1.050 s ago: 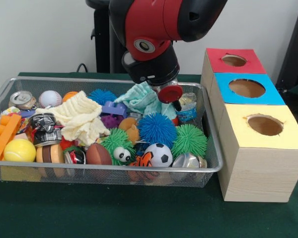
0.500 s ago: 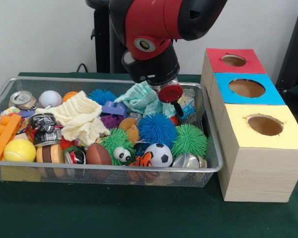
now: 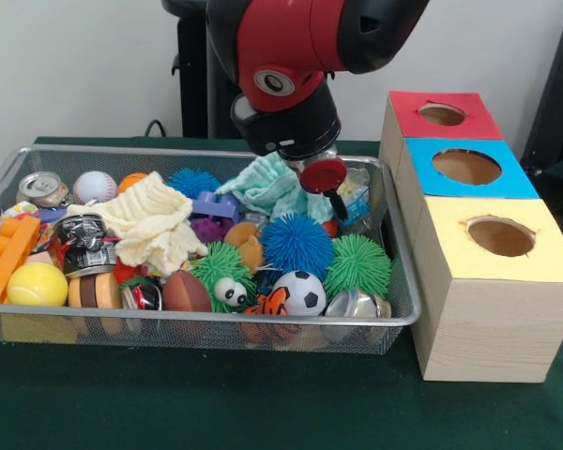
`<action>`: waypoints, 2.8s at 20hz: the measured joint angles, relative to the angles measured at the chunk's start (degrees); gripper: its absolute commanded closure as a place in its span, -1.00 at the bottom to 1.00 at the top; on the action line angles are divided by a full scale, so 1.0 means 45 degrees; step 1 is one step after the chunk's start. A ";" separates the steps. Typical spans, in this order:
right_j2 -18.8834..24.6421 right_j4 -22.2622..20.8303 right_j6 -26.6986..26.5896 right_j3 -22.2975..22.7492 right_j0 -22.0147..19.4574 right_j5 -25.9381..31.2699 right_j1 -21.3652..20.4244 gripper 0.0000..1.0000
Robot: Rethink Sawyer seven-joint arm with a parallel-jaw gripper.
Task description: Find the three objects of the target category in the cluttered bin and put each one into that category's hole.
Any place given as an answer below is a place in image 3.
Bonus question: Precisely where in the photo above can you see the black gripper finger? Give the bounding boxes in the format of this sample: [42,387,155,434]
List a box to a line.
[329,190,348,222]

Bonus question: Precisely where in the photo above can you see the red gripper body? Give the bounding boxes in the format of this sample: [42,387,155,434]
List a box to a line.
[300,157,349,195]

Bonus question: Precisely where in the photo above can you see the crushed clear plastic bottle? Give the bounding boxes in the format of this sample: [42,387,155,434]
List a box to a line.
[336,167,373,231]

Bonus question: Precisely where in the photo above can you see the clear mesh bin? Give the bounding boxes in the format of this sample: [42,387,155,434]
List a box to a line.
[0,143,423,355]

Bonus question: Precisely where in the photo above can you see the wooden box with three holes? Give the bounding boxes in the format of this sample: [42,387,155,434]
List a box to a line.
[379,90,563,383]

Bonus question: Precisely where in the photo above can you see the mint green cloth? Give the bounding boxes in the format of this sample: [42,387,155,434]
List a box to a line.
[216,152,334,224]

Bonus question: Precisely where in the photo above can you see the large blue spiky ball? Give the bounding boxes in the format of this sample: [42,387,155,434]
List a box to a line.
[260,212,337,278]

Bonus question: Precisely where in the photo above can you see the green spiky ball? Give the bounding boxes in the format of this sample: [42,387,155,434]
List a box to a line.
[323,233,394,299]

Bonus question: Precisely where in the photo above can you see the small soccer ball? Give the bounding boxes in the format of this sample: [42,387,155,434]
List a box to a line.
[272,271,328,317]

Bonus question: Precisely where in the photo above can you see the small blue spiky ball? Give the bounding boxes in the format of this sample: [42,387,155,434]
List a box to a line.
[167,168,222,200]

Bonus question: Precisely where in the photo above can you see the green furry googly-eyed toy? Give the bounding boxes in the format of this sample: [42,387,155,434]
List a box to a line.
[190,242,257,314]

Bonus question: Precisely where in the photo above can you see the cream knitted cloth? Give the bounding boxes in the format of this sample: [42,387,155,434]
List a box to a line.
[68,172,209,277]

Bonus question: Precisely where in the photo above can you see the white baseball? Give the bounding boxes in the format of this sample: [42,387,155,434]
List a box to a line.
[73,171,119,205]

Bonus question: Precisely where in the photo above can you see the yellow tennis ball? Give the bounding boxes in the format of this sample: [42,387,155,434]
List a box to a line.
[7,262,69,308]

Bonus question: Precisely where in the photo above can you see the orange toy brick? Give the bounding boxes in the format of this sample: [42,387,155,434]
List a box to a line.
[0,215,42,304]

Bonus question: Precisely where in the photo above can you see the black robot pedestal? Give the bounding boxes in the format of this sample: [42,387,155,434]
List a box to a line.
[162,0,254,142]

